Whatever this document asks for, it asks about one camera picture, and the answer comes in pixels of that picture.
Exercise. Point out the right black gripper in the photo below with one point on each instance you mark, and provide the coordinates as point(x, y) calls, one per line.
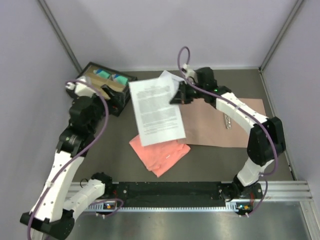
point(180, 97)

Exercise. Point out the white table form sheet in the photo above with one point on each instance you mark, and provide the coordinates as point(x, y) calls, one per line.
point(173, 76)

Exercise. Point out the right aluminium frame post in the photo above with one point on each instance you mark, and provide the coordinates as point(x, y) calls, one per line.
point(298, 5)

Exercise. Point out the black compartment box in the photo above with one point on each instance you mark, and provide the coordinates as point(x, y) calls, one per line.
point(98, 82)

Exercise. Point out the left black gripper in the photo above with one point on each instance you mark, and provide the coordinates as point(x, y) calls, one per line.
point(114, 95)

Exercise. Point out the left teal roll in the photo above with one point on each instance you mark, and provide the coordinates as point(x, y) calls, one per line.
point(102, 73)

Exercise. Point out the aluminium frame post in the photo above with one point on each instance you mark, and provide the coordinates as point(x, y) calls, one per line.
point(59, 34)
point(298, 5)

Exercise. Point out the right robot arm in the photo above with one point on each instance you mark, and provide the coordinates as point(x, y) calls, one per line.
point(266, 135)

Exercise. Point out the grey slotted cable duct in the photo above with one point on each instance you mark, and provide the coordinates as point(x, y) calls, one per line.
point(226, 207)

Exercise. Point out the left aluminium frame post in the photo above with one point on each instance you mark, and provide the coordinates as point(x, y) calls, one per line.
point(59, 34)

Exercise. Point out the right teal roll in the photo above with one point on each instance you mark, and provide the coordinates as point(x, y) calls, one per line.
point(120, 79)

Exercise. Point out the teal roll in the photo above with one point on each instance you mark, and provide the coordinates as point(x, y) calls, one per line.
point(120, 79)
point(102, 73)

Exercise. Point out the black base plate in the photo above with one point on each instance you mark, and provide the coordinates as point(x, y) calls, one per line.
point(180, 194)

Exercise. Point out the white text document sheet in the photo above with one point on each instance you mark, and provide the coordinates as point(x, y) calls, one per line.
point(157, 120)

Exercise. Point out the beige paper folder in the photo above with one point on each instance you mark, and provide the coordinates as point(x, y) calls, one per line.
point(205, 126)

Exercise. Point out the pink folded cloth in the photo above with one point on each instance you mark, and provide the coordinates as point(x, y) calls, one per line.
point(160, 157)

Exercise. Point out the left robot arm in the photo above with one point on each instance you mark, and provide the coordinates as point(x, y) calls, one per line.
point(53, 215)

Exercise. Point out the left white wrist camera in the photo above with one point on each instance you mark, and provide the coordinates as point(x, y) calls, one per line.
point(79, 89)

